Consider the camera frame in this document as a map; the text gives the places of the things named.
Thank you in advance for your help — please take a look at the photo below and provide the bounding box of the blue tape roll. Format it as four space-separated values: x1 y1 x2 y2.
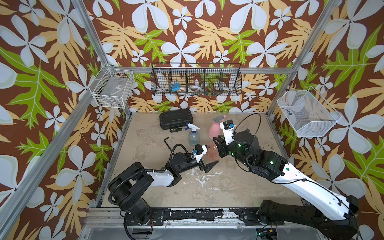
171 83 181 92

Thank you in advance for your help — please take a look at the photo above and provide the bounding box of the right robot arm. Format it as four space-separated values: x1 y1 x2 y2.
211 116 361 240

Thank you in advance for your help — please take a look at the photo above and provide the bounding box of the clear red spray bottle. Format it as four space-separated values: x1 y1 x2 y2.
206 142 220 161

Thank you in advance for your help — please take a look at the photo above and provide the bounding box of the blue white spray nozzle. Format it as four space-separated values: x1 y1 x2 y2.
186 123 200 132

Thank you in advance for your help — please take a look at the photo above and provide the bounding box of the opaque pink spray bottle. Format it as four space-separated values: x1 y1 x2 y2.
209 122 222 139

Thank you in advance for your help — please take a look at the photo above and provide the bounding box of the black wire wall basket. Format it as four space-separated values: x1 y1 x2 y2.
150 63 243 96

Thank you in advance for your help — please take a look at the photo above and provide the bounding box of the clear blue spray bottle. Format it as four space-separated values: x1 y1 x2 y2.
188 131 200 147

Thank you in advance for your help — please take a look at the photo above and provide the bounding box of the black plastic tool case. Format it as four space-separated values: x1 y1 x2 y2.
159 109 194 130

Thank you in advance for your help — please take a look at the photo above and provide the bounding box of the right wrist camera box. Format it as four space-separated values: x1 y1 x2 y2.
220 120 236 145

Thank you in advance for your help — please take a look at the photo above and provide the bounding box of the white mesh wall basket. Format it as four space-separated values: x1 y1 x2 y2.
277 87 342 138

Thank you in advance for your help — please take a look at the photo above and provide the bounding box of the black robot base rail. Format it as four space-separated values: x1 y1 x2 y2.
125 206 286 226

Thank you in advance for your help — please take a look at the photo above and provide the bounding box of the black yellow screwdriver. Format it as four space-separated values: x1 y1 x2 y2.
170 127 187 133

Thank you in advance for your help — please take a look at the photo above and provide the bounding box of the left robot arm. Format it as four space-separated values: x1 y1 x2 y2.
108 144 219 225

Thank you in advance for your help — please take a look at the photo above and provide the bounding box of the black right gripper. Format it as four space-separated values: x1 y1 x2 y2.
211 135 253 169

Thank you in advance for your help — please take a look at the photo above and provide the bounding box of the pink grey spray nozzle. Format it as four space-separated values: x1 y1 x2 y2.
212 115 226 124

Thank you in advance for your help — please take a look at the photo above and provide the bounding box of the white wire wall basket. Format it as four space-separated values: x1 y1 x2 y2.
89 64 136 109

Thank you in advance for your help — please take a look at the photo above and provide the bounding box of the black hex key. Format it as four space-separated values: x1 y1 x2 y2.
164 137 174 155

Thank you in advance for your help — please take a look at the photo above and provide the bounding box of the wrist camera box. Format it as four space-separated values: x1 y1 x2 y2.
220 120 236 145
193 145 208 163

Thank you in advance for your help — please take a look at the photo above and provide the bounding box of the white tape roll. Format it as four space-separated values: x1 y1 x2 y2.
189 85 203 93

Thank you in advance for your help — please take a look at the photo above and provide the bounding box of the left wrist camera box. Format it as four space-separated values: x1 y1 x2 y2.
193 145 208 163

